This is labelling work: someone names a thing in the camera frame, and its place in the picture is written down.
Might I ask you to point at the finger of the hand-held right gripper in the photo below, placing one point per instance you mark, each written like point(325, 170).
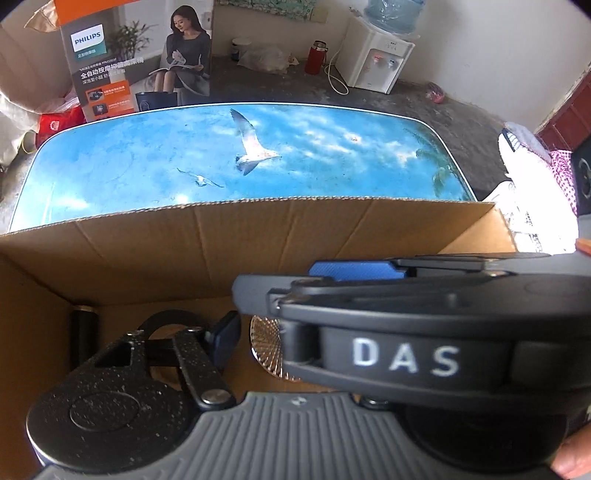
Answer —
point(254, 293)
point(351, 270)

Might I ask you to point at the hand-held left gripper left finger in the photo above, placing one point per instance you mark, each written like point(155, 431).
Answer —
point(226, 334)

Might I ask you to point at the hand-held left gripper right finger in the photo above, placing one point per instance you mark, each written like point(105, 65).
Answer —
point(375, 404)

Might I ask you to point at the black jar ribbed brown lid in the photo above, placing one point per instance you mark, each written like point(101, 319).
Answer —
point(268, 346)

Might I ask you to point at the black tape roll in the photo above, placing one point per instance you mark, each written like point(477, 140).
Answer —
point(159, 318)

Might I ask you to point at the large brown cardboard box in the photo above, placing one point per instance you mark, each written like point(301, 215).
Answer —
point(184, 249)

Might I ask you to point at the person's right hand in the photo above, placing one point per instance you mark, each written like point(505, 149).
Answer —
point(575, 457)

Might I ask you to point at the black cylinder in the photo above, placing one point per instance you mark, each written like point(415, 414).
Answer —
point(84, 337)

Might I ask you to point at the white bedding bag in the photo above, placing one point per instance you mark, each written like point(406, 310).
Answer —
point(526, 184)

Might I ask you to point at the pink checked cloth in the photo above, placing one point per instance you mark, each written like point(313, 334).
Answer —
point(563, 180)

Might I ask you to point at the white water dispenser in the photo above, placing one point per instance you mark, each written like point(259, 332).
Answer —
point(369, 60)

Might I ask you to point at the red thermos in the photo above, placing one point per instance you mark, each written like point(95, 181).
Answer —
point(315, 60)

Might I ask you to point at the clear plastic bag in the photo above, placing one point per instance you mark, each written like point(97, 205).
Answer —
point(268, 60)

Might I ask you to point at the red wooden door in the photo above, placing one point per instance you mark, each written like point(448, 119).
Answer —
point(568, 115)

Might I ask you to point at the small white bucket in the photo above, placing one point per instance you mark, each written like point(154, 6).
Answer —
point(240, 48)

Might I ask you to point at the red bag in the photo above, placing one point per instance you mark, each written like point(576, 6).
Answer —
point(57, 122)

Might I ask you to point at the orange grey appliance carton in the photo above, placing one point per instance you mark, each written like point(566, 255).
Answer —
point(138, 60)

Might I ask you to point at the blue water jug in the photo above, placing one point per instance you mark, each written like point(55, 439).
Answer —
point(397, 14)

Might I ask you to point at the beige curtain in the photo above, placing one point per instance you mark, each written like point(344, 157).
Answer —
point(27, 60)

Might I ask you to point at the floral wall cloth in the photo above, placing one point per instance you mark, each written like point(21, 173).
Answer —
point(272, 8)

